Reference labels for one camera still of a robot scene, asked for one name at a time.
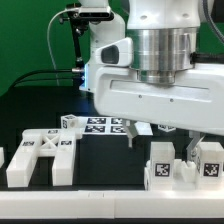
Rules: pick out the white chair seat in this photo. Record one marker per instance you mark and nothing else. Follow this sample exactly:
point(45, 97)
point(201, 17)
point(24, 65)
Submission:
point(184, 176)

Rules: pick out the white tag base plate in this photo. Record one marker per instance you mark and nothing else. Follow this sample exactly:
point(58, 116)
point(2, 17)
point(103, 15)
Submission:
point(109, 126)

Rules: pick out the white left fence piece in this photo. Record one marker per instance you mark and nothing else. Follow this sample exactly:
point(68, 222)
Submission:
point(1, 156)

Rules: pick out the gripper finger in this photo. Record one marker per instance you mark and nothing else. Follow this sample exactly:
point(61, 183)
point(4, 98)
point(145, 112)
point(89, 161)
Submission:
point(131, 131)
point(196, 138)

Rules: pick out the black camera stand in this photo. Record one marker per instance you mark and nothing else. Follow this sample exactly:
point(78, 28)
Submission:
point(78, 27)

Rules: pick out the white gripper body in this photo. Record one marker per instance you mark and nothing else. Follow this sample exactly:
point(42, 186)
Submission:
point(194, 102)

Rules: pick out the white front fence bar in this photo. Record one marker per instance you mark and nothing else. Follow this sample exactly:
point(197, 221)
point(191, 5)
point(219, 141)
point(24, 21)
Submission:
point(111, 204)

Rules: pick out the white chair back frame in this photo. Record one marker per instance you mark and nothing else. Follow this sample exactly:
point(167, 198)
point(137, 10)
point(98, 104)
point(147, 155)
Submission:
point(60, 144)

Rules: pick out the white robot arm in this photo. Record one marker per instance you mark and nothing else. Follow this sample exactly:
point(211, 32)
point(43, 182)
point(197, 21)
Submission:
point(154, 74)

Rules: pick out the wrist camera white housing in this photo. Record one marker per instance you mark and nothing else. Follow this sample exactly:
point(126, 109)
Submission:
point(119, 53)

